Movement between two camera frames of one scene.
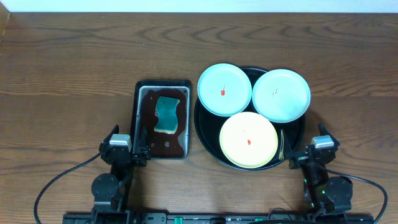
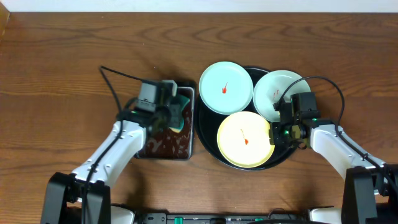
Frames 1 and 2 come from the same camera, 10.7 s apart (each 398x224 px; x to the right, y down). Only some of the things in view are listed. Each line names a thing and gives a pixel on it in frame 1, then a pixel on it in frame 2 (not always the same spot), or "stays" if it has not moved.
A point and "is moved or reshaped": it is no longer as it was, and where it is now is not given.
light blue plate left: (224, 89) stays
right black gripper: (298, 160) to (274, 133)
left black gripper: (125, 154) to (175, 112)
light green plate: (281, 96) stays
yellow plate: (249, 140) stays
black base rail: (219, 218) stays
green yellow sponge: (166, 112) is moved or reshaped
